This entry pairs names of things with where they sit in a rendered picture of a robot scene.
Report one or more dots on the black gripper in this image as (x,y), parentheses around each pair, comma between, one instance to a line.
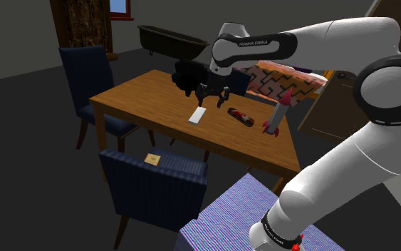
(218,83)

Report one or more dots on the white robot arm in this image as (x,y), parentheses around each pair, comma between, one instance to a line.
(339,41)

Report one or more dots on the white flat rectangular box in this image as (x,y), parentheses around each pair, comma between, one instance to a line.
(197,116)

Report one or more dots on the dark blue upholstered chair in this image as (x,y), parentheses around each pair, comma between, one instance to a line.
(155,194)
(240,82)
(85,80)

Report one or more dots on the wooden dining table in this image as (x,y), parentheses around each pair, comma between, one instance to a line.
(172,104)

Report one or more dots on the black bathtub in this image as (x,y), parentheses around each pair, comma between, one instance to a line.
(172,41)

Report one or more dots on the grey red toy rocket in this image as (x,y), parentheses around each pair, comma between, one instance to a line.
(279,113)

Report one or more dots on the small tan square card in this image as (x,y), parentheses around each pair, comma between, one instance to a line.
(152,159)

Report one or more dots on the brown wooden cabinet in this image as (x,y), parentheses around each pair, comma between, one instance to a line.
(332,111)

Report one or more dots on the red framed window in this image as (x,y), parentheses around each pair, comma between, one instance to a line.
(119,7)

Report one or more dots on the carved dark wooden door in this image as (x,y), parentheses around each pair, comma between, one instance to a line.
(82,24)

